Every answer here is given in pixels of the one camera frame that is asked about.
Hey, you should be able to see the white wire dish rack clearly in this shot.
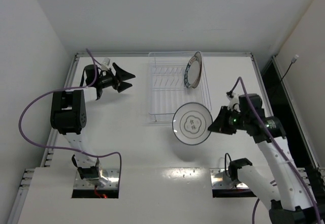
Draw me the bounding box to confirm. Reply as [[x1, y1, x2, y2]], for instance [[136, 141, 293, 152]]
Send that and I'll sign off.
[[148, 51, 212, 124]]

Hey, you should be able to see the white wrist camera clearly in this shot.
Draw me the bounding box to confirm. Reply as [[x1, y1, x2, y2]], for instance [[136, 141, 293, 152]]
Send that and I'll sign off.
[[226, 91, 240, 112], [101, 57, 111, 71]]

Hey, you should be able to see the green rimmed white plate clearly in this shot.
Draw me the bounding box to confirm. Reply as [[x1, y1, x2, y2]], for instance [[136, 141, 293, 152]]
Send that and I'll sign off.
[[184, 54, 199, 88]]

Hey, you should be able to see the white front cover board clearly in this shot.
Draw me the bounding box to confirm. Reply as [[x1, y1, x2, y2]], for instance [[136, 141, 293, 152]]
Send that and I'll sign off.
[[19, 167, 270, 223]]

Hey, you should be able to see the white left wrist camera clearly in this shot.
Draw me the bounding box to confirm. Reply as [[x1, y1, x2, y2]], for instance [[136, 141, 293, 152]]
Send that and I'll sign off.
[[101, 57, 111, 71]]

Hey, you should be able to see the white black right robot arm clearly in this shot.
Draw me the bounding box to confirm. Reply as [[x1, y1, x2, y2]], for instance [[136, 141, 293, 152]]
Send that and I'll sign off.
[[208, 91, 324, 223]]

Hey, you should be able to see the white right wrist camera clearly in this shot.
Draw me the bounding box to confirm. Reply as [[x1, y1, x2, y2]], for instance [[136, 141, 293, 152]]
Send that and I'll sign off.
[[226, 91, 240, 112]]

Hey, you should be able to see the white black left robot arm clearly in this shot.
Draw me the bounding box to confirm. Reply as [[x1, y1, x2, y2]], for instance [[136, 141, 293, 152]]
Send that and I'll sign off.
[[50, 63, 136, 186]]

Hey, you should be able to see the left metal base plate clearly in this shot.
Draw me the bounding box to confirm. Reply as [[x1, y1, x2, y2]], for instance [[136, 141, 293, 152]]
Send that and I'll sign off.
[[73, 169, 120, 190]]

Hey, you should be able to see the grey flower pattern plate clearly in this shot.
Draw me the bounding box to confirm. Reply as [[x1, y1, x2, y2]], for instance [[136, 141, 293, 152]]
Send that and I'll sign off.
[[172, 102, 213, 146]]

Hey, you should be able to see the black wall cable with plug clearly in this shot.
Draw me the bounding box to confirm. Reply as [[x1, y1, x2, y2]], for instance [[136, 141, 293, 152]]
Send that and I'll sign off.
[[269, 54, 300, 100]]

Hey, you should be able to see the orange sunburst ceramic plate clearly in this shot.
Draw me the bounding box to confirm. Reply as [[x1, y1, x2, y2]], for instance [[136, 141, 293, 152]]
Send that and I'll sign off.
[[193, 51, 203, 88]]

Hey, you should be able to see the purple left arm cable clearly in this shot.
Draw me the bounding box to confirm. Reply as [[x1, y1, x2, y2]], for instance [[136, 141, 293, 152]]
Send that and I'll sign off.
[[19, 48, 122, 187]]

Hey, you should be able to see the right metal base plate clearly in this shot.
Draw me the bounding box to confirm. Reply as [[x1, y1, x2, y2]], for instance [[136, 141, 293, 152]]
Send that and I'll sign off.
[[210, 168, 249, 190]]

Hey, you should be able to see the metal base plate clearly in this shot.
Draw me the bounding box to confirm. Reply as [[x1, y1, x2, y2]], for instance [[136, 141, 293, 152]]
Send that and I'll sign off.
[[210, 168, 249, 190], [73, 169, 120, 190]]

